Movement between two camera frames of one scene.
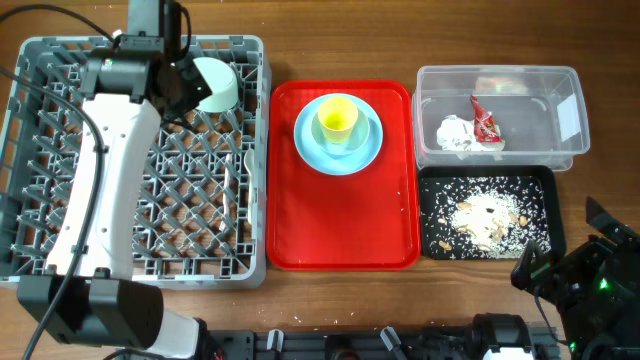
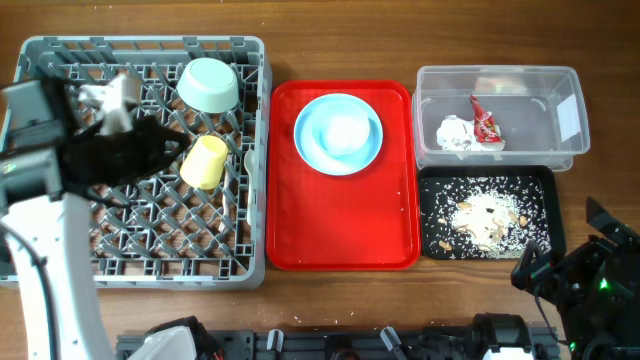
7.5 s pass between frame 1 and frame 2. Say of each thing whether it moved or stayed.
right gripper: stayed
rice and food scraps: stayed
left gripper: moved
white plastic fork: stayed
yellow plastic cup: moved
